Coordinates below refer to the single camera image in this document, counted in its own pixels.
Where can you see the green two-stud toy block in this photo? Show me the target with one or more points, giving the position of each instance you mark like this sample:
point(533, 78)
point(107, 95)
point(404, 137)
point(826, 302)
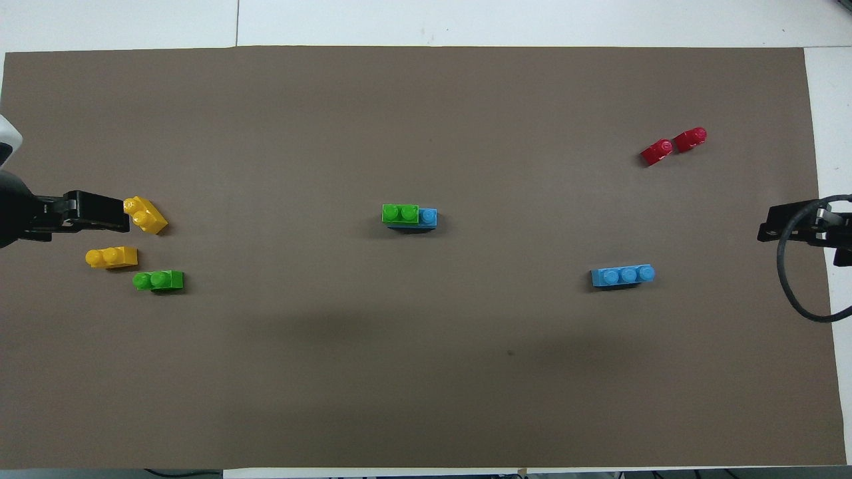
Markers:
point(160, 281)
point(399, 214)

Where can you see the red one-stud toy block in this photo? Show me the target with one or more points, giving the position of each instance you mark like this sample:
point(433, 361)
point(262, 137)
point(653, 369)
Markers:
point(657, 152)
point(690, 140)

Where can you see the blue three-stud toy block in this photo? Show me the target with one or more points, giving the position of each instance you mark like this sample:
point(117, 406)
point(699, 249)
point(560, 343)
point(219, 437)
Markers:
point(622, 275)
point(429, 218)

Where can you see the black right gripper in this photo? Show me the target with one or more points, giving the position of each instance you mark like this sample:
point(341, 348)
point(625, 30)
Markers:
point(840, 233)

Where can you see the brown table mat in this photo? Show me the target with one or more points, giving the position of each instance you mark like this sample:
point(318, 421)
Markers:
point(426, 366)

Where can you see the yellow two-stud toy block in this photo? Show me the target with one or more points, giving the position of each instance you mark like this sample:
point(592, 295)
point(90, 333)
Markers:
point(113, 257)
point(146, 215)

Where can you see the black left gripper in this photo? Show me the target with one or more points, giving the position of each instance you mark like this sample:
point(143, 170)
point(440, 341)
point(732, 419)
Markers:
point(16, 209)

